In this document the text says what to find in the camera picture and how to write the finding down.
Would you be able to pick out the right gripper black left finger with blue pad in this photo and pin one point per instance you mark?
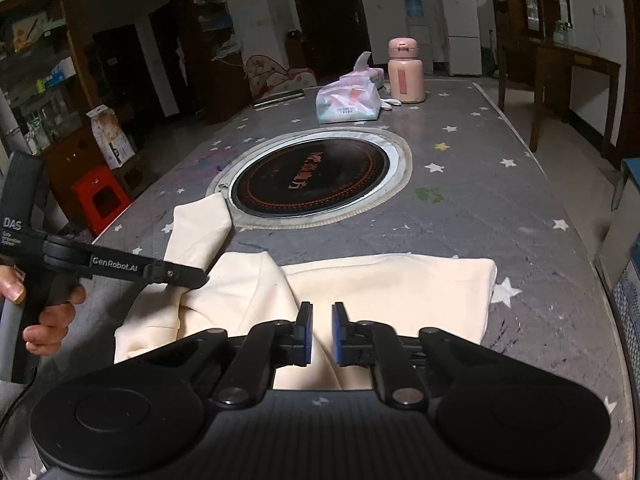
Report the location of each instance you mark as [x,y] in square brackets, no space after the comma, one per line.
[257,356]

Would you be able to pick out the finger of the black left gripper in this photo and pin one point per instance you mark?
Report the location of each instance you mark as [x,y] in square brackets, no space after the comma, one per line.
[135,268]

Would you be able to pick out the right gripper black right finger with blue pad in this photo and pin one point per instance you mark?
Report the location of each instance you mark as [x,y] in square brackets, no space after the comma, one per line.
[390,359]

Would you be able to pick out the cream white garment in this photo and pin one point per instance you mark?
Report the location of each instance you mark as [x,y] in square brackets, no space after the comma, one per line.
[405,291]

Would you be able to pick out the person's left hand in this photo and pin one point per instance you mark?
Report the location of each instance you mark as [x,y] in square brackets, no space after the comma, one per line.
[45,338]

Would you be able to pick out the red plastic stool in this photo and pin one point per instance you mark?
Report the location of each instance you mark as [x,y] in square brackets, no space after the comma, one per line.
[101,197]

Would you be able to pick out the white paper bag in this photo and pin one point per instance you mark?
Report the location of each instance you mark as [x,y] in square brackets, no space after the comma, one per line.
[112,141]

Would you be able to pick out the round black induction cooktop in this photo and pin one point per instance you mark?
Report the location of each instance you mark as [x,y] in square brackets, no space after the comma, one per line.
[316,177]

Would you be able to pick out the dark wooden shelf cabinet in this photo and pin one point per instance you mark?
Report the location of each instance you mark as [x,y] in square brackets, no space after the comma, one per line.
[156,64]

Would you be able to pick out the pink floral chair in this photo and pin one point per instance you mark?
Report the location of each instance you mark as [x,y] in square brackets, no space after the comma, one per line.
[266,77]

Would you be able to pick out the blue sofa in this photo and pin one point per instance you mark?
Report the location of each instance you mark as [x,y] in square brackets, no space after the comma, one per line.
[618,262]

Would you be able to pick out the pink thermos bottle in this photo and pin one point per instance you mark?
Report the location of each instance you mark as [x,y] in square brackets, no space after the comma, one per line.
[406,71]

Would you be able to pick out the water dispenser blue bottle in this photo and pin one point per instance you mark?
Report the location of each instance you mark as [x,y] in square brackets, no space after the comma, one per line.
[417,26]

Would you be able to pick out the dark wooden side table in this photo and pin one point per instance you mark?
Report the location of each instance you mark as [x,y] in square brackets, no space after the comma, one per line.
[553,76]

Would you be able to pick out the white refrigerator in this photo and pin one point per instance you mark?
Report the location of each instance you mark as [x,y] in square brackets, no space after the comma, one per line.
[462,41]

